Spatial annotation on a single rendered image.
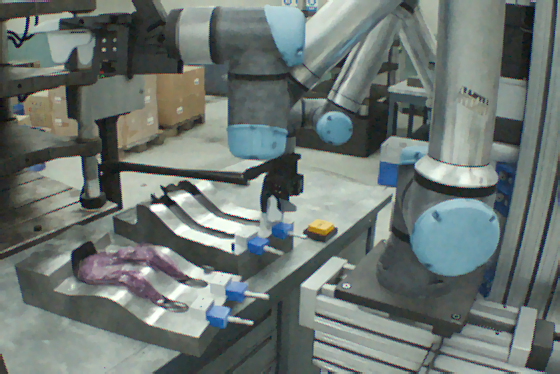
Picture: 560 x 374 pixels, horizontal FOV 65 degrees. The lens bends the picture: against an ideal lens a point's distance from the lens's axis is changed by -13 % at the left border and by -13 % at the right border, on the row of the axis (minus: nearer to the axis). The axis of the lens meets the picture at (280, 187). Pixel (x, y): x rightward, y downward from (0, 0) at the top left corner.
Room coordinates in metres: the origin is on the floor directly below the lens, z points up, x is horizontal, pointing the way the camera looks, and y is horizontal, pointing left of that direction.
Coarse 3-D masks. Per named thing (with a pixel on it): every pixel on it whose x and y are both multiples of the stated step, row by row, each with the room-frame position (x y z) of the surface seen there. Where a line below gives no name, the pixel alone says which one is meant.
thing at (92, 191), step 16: (0, 0) 1.94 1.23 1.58; (0, 32) 1.94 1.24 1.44; (0, 48) 1.93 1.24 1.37; (0, 64) 1.93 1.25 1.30; (80, 64) 1.56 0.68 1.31; (80, 96) 1.56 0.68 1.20; (80, 112) 1.56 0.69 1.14; (80, 128) 1.56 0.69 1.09; (96, 160) 1.59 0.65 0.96; (96, 176) 1.58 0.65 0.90; (96, 192) 1.58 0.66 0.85; (80, 208) 1.55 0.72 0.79; (96, 208) 1.55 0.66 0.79
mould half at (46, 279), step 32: (32, 256) 0.97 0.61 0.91; (64, 256) 0.98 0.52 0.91; (32, 288) 0.90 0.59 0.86; (64, 288) 0.90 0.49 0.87; (96, 288) 0.88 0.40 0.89; (160, 288) 0.93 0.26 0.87; (192, 288) 0.97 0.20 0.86; (96, 320) 0.85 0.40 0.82; (128, 320) 0.83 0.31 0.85; (160, 320) 0.83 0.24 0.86; (192, 320) 0.84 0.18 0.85; (192, 352) 0.79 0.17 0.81
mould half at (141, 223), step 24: (168, 192) 1.37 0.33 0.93; (216, 192) 1.43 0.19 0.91; (120, 216) 1.34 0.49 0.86; (144, 216) 1.26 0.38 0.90; (168, 216) 1.24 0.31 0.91; (192, 216) 1.29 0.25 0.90; (144, 240) 1.27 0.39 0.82; (168, 240) 1.21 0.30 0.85; (192, 240) 1.16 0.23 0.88; (216, 240) 1.16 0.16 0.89; (288, 240) 1.27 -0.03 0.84; (216, 264) 1.12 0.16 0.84; (240, 264) 1.08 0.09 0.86; (264, 264) 1.17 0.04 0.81
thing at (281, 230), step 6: (276, 222) 1.23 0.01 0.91; (282, 222) 1.24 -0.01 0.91; (264, 228) 1.22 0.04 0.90; (270, 228) 1.21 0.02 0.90; (276, 228) 1.20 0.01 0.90; (282, 228) 1.20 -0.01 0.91; (288, 228) 1.21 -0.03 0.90; (276, 234) 1.20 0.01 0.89; (282, 234) 1.19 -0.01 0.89; (288, 234) 1.20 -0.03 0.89; (294, 234) 1.19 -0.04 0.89; (300, 234) 1.19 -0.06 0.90
